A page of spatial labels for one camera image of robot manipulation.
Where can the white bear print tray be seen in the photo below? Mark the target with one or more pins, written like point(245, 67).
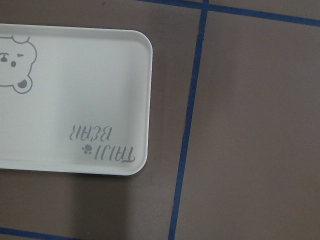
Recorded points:
point(74, 100)

